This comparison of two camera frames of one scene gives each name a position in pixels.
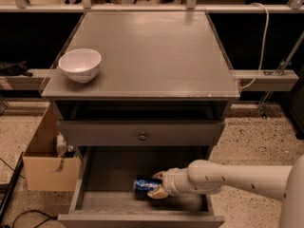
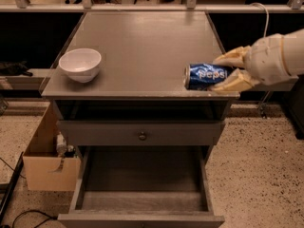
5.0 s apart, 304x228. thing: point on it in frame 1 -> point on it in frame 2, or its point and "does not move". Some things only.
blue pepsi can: [143, 184] -> [202, 76]
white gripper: [171, 181] -> [267, 60]
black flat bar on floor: [11, 188] does not move
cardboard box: [45, 171] does not move
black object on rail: [14, 68] does not move
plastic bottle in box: [61, 145] does not move
